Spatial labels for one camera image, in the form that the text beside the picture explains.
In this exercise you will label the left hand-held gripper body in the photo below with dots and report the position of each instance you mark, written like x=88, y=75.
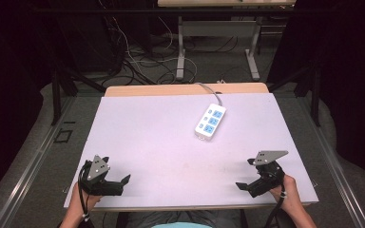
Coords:
x=99, y=169

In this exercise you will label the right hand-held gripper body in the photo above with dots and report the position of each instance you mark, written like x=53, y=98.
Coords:
x=267, y=172

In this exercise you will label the person's right hand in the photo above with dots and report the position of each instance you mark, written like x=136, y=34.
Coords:
x=287, y=193

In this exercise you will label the person's left hand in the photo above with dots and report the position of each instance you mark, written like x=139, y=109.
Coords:
x=82, y=198

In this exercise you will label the white table mat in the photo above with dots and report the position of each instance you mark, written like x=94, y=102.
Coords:
x=183, y=148

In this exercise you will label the person's light blue shirt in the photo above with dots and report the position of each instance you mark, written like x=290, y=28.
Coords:
x=181, y=225

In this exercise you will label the white power strip blue sockets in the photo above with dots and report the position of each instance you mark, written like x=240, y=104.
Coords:
x=210, y=122

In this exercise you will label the black metal stand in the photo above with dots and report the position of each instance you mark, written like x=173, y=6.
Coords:
x=310, y=91
x=60, y=91

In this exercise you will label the aluminium floor rail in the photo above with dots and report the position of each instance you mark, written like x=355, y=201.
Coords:
x=25, y=164
x=332, y=161

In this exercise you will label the grey metal frame desk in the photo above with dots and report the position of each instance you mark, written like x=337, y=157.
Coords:
x=217, y=30

